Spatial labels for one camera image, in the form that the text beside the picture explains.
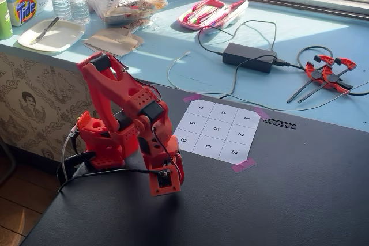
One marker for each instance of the red wrist camera mount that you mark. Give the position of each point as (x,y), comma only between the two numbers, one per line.
(173,184)

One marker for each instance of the green paper cup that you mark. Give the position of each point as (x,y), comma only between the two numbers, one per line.
(5,18)

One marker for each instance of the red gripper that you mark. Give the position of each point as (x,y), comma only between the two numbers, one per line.
(174,150)

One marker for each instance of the black table clamp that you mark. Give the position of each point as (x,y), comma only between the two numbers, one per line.
(78,158)

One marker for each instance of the white rectangular plate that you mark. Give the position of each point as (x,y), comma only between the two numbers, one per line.
(57,35)

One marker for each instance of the white numbered grid sheet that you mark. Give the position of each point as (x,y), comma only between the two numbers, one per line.
(207,122)

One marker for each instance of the silver table knife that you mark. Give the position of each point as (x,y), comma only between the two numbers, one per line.
(43,31)

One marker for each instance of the black toothed strip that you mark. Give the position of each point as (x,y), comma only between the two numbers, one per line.
(279,124)

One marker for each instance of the blue window sill counter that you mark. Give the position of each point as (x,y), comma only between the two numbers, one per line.
(288,35)

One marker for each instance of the red robot arm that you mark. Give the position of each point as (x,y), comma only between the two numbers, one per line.
(106,84)

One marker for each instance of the patterned wallpaper panel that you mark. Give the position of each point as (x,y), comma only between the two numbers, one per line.
(34,99)

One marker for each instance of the brown paper napkins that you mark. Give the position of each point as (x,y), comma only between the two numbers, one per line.
(112,41)

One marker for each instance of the pink clear pencil case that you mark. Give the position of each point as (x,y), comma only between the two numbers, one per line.
(213,12)

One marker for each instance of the orange black bar clamp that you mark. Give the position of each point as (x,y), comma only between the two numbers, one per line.
(334,77)
(312,70)

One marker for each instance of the black power adapter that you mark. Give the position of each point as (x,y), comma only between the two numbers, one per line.
(245,51)

